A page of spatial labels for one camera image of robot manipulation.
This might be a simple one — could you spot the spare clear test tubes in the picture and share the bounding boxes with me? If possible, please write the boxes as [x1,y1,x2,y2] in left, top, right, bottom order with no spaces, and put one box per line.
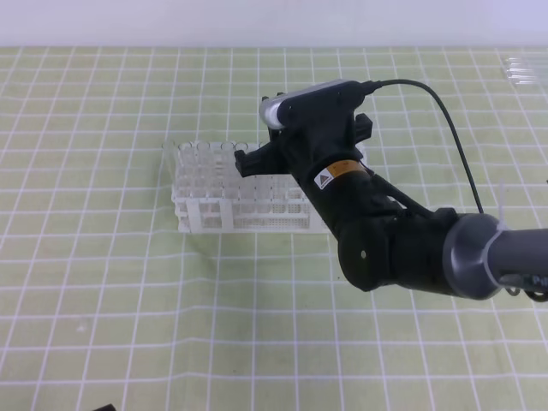
[503,55,548,86]

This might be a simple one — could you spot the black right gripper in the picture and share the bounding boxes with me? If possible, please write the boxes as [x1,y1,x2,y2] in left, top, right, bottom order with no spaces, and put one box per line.
[235,107,372,188]

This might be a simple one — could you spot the green checkered tablecloth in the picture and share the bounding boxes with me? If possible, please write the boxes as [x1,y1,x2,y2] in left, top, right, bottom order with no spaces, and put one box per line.
[1,46,547,410]

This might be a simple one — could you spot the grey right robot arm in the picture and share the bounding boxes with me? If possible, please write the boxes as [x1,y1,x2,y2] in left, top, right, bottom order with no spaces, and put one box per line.
[235,80,547,302]

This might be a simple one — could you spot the white plastic test tube rack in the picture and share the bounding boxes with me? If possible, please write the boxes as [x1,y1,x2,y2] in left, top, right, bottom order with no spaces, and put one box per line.
[163,140,329,234]

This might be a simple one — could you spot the black object at edge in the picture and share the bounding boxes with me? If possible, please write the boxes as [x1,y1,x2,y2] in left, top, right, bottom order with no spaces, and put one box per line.
[93,403,116,411]

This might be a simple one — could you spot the black right camera cable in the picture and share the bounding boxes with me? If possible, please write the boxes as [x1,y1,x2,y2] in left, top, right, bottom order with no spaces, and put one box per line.
[363,79,487,215]

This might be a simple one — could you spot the white zip tie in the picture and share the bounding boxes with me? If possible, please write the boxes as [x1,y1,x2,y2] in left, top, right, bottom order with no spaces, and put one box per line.
[479,179,521,290]

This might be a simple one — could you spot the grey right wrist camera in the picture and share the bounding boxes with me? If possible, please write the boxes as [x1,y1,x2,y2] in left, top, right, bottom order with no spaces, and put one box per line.
[259,80,365,130]

